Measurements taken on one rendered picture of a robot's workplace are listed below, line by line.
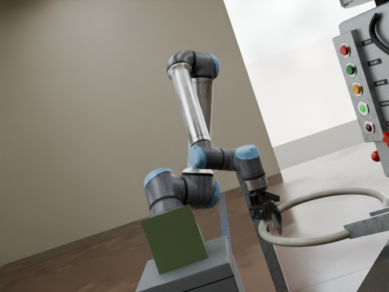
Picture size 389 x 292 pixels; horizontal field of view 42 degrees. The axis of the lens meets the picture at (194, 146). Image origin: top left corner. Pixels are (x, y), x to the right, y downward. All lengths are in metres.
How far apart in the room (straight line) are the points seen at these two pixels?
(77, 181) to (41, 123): 1.10
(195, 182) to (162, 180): 0.16
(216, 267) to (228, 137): 6.10
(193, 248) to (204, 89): 0.74
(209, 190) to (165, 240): 0.34
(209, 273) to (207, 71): 0.93
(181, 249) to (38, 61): 6.64
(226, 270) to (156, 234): 0.33
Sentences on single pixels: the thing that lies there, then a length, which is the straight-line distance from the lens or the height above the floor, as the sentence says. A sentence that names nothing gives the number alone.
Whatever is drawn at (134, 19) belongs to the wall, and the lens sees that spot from 8.23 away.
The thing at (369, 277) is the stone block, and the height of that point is 0.69.
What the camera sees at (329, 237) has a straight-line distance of 1.74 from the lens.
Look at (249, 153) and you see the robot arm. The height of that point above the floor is 1.23.
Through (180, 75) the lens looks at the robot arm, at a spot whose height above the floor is 1.62.
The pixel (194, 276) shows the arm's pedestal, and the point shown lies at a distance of 2.07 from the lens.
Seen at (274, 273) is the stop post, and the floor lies 0.28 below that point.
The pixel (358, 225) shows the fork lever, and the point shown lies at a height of 0.95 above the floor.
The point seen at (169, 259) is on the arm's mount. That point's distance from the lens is 2.18.
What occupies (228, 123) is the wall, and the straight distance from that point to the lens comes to 8.06.
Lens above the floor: 1.48
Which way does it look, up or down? 4 degrees down
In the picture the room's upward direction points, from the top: 19 degrees counter-clockwise
